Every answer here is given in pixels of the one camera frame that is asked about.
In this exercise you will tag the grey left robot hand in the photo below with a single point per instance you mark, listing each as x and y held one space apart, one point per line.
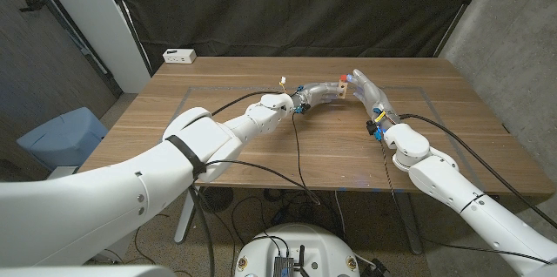
317 93

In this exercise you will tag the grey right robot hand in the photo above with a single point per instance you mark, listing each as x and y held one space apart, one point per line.
374 96

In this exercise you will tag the wooden block with holes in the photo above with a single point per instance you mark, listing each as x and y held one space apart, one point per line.
342 89

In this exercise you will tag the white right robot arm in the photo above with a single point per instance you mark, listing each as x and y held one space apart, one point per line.
457 190

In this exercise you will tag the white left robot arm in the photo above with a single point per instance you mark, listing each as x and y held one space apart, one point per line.
152 190

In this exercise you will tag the black backdrop curtain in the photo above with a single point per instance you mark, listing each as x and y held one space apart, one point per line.
296 7

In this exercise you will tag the black backdrop stand pole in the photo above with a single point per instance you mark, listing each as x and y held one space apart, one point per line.
461 7
126 15

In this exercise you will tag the grey table leg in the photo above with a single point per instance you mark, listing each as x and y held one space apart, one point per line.
409 229

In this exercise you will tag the white power strip box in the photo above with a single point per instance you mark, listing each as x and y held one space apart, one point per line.
179 56

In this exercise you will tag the black floor fan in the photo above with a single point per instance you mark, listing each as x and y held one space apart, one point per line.
215 198

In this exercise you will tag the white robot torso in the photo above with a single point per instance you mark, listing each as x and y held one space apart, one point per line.
313 246

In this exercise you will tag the grey ribbed torso module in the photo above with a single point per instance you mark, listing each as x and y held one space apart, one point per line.
283 266

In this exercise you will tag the white table leg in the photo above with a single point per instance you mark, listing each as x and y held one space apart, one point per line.
183 224

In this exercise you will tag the white pillar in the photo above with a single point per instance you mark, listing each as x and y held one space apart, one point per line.
95 20

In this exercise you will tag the blue plastic bin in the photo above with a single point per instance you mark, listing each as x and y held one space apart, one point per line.
65 137

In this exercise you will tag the dark grey door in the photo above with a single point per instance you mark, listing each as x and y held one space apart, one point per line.
43 59

